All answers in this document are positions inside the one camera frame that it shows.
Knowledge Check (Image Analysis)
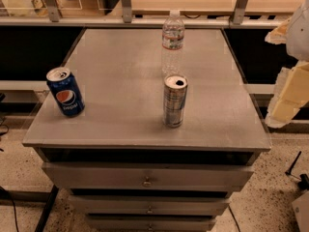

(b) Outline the black antenna device on floor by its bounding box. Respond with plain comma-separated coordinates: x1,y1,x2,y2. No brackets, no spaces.
285,150,309,191

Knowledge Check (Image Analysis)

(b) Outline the middle grey drawer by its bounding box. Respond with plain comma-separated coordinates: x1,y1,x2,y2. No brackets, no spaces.
69,195,228,217

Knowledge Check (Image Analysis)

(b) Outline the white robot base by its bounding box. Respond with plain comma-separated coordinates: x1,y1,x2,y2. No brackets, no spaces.
292,191,309,232

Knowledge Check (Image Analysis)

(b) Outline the blue pepsi can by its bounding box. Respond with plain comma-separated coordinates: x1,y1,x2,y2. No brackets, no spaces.
46,67,85,117

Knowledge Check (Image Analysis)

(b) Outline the top grey drawer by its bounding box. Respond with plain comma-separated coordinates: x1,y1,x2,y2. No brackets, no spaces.
42,162,253,191

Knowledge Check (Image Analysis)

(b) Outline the bottom grey drawer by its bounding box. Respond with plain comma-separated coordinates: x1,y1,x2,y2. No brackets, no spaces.
86,216,215,232

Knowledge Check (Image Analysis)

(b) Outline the silver redbull can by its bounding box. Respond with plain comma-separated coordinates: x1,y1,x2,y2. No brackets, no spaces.
163,74,188,128

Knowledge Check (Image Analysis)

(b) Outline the metal railing with posts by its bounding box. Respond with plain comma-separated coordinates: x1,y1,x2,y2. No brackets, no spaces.
0,0,309,29

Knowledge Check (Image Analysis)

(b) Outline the grey drawer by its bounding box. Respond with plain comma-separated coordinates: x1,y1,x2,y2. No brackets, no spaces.
86,216,215,232
42,162,253,191
69,195,228,217

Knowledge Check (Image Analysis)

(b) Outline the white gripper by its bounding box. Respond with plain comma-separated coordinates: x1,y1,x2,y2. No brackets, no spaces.
265,0,309,129

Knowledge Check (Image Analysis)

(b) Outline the grey metal drawer cabinet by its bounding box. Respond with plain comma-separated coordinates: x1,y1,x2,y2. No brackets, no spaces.
24,29,270,220

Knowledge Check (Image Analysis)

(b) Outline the black cable on floor left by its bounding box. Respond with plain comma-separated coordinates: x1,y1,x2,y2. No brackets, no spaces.
0,186,20,232

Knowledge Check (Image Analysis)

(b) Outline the clear plastic water bottle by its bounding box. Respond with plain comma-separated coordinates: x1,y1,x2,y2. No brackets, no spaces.
161,10,185,76

